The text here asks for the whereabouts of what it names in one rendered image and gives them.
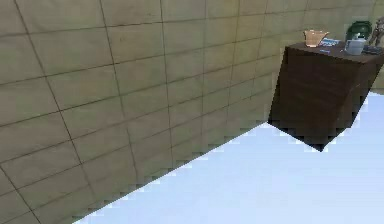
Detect pale grey mug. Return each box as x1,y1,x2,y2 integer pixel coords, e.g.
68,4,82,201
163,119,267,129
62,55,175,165
344,37,367,56

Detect grey brown statuette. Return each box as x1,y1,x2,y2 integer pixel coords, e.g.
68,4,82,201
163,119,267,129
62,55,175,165
368,16,384,48

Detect blue and white book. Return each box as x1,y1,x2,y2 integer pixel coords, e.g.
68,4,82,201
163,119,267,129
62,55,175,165
319,37,341,48

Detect dark grey flat device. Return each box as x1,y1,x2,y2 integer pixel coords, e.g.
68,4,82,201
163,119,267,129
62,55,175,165
362,45,384,56

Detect dark brown wooden cabinet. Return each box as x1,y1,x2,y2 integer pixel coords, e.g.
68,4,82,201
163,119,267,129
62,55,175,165
267,40,384,153

